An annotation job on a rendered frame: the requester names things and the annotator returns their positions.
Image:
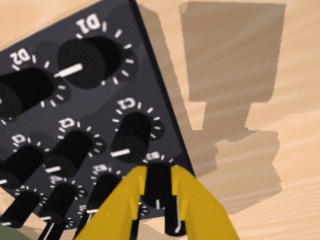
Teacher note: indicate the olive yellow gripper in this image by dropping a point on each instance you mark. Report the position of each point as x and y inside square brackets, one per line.
[205, 218]

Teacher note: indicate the black knob box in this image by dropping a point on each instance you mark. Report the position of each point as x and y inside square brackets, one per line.
[105, 52]

